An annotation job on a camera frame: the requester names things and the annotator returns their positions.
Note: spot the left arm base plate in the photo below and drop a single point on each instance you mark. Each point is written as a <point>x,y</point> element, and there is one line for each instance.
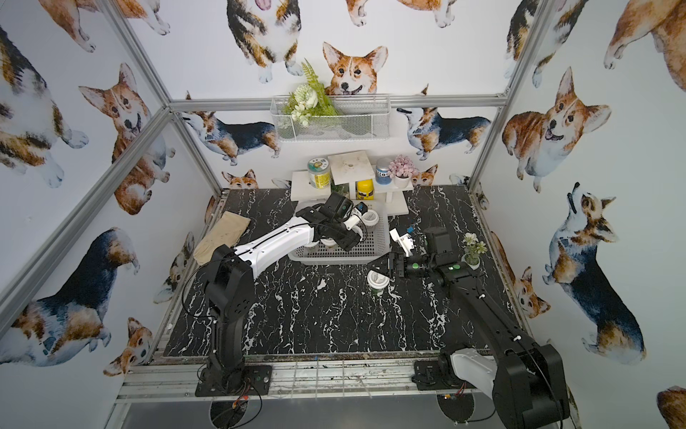
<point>242,380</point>

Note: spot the artificial green fern flowers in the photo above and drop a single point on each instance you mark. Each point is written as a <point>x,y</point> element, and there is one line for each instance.
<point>309,101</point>

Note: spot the pink flower pot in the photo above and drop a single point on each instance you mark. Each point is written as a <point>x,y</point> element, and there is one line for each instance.
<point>402,169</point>

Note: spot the blue white small jar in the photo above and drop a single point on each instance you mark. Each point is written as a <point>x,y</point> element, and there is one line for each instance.
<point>383,171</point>

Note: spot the yogurt cup back row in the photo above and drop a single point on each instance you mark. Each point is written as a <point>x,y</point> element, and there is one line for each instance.
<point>329,243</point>
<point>358,231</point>

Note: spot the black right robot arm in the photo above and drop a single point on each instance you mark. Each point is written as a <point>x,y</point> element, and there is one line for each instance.
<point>525,381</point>

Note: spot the white wire wall basket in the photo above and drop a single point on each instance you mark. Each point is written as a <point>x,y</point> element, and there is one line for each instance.
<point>357,118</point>

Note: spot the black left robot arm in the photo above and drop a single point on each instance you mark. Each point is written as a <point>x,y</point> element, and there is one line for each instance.
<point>228,282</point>

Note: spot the beige work glove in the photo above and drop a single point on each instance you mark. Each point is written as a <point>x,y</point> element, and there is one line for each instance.
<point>227,231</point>

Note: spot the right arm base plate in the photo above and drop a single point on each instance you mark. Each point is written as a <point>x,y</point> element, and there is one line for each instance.
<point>429,376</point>

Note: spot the small white potted flower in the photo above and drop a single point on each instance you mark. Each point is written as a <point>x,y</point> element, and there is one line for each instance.
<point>473,249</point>

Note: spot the yellow sunflower seed can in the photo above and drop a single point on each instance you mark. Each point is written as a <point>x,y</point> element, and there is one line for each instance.
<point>319,172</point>

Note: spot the aluminium frame rail front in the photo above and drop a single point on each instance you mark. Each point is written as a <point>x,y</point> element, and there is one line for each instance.
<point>291,378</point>

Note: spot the white plastic perforated basket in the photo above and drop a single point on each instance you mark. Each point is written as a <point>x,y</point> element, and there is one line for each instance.
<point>374,243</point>

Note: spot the small green plant pot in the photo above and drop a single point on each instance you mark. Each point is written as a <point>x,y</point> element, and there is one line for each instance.
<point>342,189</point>

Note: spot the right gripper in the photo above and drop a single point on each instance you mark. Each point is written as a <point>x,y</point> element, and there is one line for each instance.
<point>399,267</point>

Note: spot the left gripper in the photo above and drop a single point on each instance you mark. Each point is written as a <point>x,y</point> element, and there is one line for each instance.
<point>348,233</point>

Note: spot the white wooden tiered shelf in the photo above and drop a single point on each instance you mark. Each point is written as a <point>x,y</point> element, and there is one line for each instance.
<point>351,168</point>

